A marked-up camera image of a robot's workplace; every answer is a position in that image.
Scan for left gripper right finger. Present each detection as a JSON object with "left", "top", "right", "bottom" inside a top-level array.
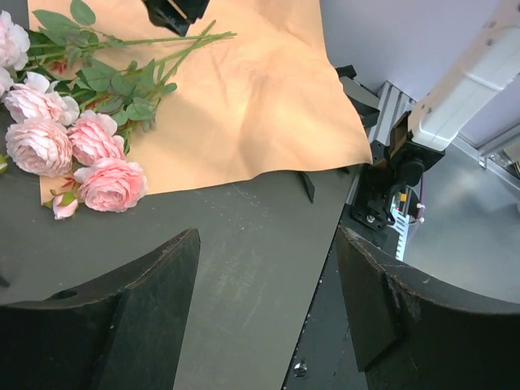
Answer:
[{"left": 336, "top": 227, "right": 519, "bottom": 389}]

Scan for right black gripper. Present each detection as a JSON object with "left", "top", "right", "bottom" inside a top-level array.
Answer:
[{"left": 142, "top": 0, "right": 210, "bottom": 36}]

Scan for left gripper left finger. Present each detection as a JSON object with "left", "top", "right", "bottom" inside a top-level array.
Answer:
[{"left": 1, "top": 228, "right": 201, "bottom": 390}]

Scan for green orange wrapping paper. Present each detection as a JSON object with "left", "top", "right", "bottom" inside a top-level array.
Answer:
[{"left": 27, "top": 0, "right": 374, "bottom": 204}]

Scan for pink flower bunch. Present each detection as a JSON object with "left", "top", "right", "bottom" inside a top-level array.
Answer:
[{"left": 1, "top": 1, "right": 228, "bottom": 220}]

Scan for black gold-lettered ribbon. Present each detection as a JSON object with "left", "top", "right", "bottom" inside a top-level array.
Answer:
[{"left": 298, "top": 64, "right": 381, "bottom": 203}]

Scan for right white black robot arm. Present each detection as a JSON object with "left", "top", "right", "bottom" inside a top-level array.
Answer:
[{"left": 138, "top": 1, "right": 519, "bottom": 227}]

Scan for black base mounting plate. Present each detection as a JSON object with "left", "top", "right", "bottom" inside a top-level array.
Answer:
[{"left": 279, "top": 170, "right": 407, "bottom": 390}]

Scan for white slotted cable duct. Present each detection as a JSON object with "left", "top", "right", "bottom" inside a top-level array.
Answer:
[{"left": 392, "top": 209, "right": 410, "bottom": 262}]

